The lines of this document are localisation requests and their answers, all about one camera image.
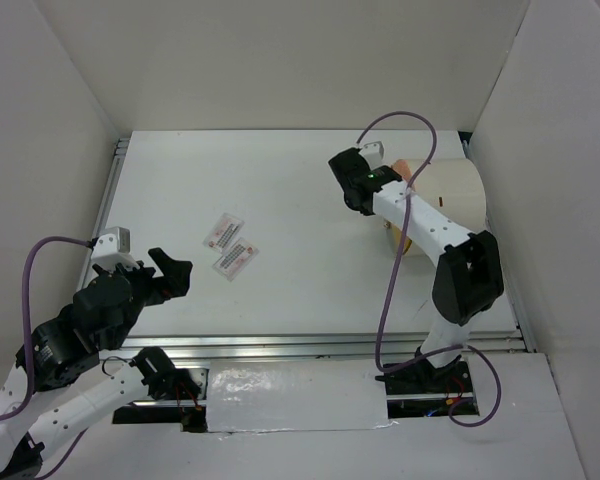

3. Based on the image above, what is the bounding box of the false lash case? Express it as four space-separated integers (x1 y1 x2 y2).
203 213 244 253
212 238 259 281

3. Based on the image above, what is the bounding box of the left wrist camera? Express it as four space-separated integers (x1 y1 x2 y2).
90 227 134 271

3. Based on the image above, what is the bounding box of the yellow drawer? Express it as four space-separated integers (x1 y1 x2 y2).
402 237 412 255

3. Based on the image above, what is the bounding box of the cream cylindrical drawer organizer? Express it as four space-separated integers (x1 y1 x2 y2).
384 158 486 256

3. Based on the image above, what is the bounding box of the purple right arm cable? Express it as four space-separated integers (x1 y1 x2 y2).
355 110 504 430

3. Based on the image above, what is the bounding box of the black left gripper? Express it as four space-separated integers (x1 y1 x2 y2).
96 246 194 348

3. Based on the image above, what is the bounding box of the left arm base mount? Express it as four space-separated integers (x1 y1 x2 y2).
111 367 209 433

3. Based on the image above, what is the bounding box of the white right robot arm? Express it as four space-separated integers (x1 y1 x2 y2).
328 147 504 392

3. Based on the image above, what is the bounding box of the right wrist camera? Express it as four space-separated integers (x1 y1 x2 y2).
359 141 384 169

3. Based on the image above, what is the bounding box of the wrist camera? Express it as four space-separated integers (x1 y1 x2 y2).
359 141 384 169
90 227 134 271

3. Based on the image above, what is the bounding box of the aluminium rail frame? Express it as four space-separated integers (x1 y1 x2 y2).
55 130 536 364

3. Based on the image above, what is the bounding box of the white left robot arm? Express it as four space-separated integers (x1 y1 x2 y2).
0 248 199 479

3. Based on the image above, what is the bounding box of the orange drawer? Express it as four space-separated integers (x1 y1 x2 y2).
391 159 413 188

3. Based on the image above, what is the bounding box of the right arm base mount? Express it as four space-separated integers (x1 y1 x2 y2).
375 356 479 419

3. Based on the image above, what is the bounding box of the white taped cover panel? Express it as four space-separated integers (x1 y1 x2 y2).
206 360 390 433

